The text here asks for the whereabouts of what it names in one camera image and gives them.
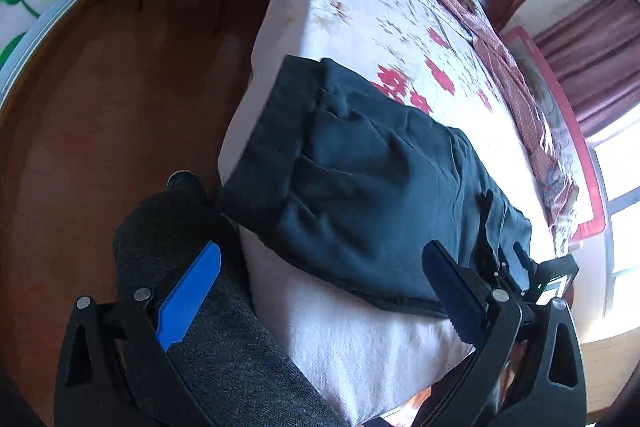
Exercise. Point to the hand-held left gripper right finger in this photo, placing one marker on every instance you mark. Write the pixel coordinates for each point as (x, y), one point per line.
(452, 297)

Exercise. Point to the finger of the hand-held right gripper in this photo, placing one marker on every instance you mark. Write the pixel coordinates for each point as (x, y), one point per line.
(489, 227)
(522, 257)

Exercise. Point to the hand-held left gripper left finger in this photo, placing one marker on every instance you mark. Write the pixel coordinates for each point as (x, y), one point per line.
(187, 302)

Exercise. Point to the black pants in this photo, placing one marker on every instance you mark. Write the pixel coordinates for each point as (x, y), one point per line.
(380, 187)

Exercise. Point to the person's grey trouser leg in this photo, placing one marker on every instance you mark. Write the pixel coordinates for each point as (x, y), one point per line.
(220, 347)

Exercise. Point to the window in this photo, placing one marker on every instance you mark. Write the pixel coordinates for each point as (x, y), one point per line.
(620, 217)

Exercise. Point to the person's dark shoe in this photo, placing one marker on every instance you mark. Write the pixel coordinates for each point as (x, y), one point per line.
(185, 187)

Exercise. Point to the bed with floral sheet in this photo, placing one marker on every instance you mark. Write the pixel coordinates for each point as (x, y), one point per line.
(350, 352)

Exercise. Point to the pink patterned quilt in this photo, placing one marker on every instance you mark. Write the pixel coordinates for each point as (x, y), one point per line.
(505, 72)

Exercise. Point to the pink curtain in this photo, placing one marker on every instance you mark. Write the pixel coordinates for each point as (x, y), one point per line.
(595, 52)

